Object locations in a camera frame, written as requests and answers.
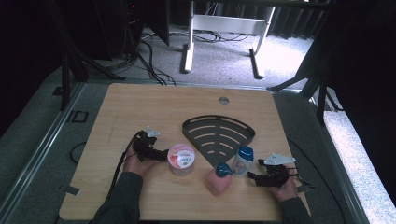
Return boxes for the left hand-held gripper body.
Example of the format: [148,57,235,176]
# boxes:
[133,125,162,163]

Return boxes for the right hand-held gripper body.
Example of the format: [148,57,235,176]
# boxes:
[261,152,297,189]

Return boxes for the white bottle with blue cap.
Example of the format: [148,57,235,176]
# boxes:
[231,146,255,178]

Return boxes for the pink jar with printed lid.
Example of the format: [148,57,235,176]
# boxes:
[166,143,197,177]

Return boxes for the pink bottle with blue pump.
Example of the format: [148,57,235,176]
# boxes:
[204,161,234,197]

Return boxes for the black slotted corner shelf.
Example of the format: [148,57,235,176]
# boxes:
[181,114,257,169]

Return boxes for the person's right hand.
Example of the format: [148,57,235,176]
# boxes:
[270,167,300,203]

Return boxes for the person's left hand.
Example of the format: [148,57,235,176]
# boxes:
[122,147,157,178]

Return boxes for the grey tape piece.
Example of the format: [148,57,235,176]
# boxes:
[57,184,81,197]

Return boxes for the black metal stand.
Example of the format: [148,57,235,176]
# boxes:
[43,0,126,112]
[266,0,345,125]

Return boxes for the dark computer tower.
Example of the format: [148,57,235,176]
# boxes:
[92,0,145,62]

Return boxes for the dark curtain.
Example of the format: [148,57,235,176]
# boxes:
[266,5,330,40]

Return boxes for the right hand-held gripper cable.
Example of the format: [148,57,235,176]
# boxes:
[288,167,316,190]

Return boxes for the hand-held gripper cable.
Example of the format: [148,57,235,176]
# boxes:
[104,132,145,203]
[288,167,316,190]

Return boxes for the left hand-held gripper cable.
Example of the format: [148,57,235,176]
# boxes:
[104,132,145,203]

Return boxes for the thin black cable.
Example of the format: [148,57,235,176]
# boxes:
[286,137,347,224]

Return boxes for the aluminium rail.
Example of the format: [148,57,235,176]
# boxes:
[0,81,86,220]
[306,94,372,224]

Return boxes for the black cable loop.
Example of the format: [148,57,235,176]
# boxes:
[69,141,88,165]

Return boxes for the black rectangular bracket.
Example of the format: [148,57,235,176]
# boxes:
[65,109,90,123]

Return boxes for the black cable bundle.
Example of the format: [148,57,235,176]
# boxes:
[118,18,177,87]

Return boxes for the cables under white desk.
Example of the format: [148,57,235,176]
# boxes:
[141,28,251,44]

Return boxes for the white desk frame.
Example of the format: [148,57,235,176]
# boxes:
[179,0,277,80]

